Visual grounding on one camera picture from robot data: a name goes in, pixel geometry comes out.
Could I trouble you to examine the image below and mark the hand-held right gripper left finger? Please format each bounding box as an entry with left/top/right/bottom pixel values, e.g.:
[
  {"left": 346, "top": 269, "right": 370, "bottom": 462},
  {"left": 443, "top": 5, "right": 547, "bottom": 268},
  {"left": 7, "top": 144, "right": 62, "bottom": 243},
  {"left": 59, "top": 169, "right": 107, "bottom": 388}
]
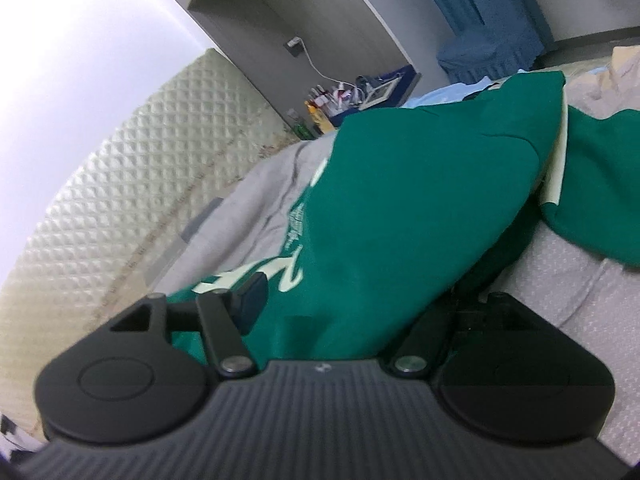
[{"left": 109, "top": 274, "right": 269, "bottom": 380}]

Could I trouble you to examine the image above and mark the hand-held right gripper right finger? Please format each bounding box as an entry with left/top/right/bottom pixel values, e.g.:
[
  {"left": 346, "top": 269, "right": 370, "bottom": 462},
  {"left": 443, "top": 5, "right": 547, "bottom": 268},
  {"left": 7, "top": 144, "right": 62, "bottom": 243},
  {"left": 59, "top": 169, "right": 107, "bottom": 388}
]
[{"left": 391, "top": 291, "right": 553, "bottom": 380}]

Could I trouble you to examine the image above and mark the green hoodie with white print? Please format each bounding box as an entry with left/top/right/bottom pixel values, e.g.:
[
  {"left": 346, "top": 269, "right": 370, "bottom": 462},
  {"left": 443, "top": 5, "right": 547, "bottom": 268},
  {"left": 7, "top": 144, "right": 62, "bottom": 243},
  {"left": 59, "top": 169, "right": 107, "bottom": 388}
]
[{"left": 167, "top": 71, "right": 640, "bottom": 363}]

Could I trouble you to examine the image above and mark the grey blanket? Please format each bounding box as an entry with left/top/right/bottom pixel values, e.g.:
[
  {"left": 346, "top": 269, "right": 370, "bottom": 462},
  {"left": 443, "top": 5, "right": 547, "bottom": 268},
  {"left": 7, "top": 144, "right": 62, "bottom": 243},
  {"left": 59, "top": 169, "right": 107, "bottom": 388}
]
[{"left": 150, "top": 135, "right": 346, "bottom": 301}]

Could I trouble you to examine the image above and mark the cream quilted headboard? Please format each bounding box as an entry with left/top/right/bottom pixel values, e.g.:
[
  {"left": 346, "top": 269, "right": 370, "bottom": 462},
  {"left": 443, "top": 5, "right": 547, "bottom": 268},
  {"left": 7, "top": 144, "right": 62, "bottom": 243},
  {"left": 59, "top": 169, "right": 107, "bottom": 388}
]
[{"left": 0, "top": 47, "right": 296, "bottom": 441}]

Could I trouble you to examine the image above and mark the grey wooden cabinet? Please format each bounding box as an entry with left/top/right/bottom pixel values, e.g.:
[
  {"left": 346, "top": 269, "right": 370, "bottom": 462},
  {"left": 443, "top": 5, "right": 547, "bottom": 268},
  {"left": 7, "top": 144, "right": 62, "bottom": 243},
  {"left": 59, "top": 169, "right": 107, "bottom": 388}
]
[{"left": 187, "top": 0, "right": 416, "bottom": 126}]

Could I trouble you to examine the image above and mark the beige pillow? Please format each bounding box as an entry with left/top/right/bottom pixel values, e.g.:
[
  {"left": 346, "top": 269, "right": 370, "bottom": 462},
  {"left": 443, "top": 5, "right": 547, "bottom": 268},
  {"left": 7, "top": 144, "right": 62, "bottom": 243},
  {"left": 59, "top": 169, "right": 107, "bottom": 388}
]
[{"left": 607, "top": 45, "right": 640, "bottom": 91}]

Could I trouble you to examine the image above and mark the white charging cable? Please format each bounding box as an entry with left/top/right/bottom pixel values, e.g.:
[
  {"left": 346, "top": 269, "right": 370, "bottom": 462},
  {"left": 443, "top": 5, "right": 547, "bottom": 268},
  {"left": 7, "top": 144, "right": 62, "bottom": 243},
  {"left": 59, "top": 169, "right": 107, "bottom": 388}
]
[{"left": 300, "top": 45, "right": 351, "bottom": 86}]

